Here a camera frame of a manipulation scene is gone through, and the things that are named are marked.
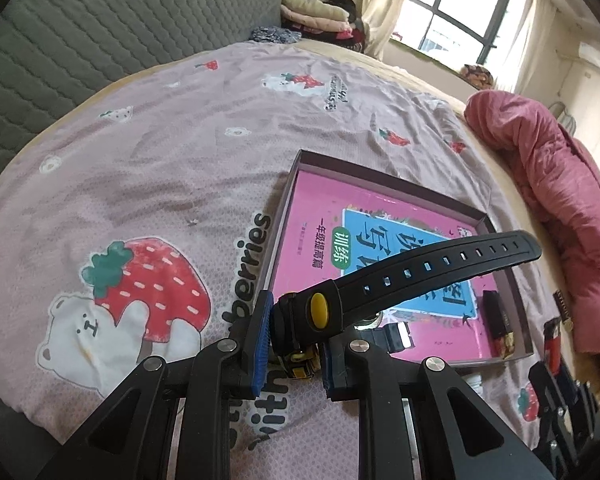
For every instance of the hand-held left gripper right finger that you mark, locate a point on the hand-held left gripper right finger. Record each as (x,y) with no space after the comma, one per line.
(332,375)

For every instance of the strawberry printed blanket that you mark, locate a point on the strawberry printed blanket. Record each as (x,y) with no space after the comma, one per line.
(155,135)

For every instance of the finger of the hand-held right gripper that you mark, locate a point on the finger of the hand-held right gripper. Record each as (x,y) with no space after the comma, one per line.
(587,410)
(547,385)

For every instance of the dark floral cloth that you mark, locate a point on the dark floral cloth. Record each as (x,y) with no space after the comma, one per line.
(275,35)

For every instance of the brown patterned bag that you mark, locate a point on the brown patterned bag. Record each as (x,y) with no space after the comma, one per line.
(477,76)

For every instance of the pink quilt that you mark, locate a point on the pink quilt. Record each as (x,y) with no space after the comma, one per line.
(555,175)

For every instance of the black yellow wristwatch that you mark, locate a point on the black yellow wristwatch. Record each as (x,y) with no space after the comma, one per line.
(430,265)

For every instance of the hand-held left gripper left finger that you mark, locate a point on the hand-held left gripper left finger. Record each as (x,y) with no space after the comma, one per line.
(260,345)

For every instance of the grey quilted headboard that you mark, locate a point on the grey quilted headboard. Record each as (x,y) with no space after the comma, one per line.
(105,20)

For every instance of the cream curtain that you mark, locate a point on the cream curtain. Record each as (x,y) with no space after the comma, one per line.
(387,0)
(525,40)

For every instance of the stack of folded clothes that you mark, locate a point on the stack of folded clothes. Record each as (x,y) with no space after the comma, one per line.
(310,15)

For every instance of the pink book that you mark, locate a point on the pink book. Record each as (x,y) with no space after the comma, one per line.
(320,200)

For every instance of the red lighter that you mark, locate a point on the red lighter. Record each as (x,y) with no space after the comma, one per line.
(552,347)

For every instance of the black gold slim box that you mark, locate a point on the black gold slim box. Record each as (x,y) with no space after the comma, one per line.
(497,315)

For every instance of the grey cardboard box tray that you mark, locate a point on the grey cardboard box tray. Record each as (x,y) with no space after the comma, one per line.
(283,217)

